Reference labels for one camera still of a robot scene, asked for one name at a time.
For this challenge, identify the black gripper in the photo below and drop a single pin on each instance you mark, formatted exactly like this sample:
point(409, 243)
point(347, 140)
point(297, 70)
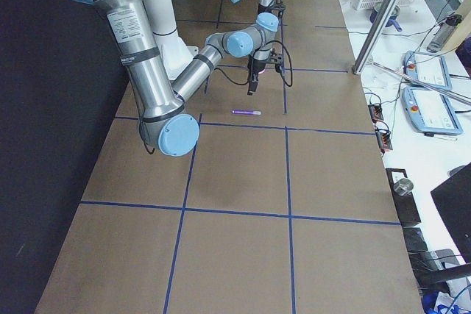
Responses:
point(255, 69)

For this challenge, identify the blue teach pendant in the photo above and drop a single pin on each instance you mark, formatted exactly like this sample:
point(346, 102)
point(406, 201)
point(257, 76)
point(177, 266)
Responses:
point(429, 68)
point(430, 112)

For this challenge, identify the purple highlighter pen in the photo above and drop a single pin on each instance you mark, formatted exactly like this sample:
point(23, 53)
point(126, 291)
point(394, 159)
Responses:
point(246, 112)

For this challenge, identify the black box under cup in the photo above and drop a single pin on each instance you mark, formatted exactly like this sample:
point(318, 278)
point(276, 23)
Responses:
point(405, 205)

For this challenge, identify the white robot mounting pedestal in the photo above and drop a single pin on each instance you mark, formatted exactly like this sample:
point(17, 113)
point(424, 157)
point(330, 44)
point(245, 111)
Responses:
point(176, 55)

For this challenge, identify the orange black connector block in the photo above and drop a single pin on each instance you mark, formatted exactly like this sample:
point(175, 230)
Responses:
point(376, 112)

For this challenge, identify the near blue teach pendant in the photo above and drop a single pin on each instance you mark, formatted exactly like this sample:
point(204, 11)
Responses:
point(430, 112)

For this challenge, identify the far blue teach pendant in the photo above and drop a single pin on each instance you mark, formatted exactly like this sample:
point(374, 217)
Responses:
point(429, 68)

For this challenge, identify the black computer monitor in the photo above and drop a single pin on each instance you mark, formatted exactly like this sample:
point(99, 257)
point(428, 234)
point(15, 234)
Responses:
point(452, 200)

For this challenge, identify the aluminium frame post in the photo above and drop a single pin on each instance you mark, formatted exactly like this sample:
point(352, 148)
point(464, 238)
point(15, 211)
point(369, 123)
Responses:
point(373, 36)

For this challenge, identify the small steel cup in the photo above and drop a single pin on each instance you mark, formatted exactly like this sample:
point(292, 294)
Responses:
point(403, 186)

